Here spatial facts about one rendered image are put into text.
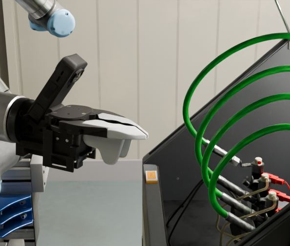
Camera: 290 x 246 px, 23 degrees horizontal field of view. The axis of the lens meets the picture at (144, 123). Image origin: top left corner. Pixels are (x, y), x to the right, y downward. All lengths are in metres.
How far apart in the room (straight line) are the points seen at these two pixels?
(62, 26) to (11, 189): 0.46
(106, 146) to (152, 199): 0.83
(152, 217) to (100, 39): 1.94
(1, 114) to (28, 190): 0.91
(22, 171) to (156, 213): 0.40
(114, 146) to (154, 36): 2.59
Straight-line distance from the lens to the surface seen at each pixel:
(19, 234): 2.06
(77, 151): 1.03
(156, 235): 1.70
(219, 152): 1.66
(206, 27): 3.59
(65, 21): 1.93
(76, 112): 1.05
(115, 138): 1.00
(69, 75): 1.03
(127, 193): 3.76
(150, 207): 1.80
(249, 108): 1.45
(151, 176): 1.92
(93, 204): 3.68
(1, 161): 1.20
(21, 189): 1.98
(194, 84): 1.58
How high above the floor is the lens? 1.88
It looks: 24 degrees down
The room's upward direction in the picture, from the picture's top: straight up
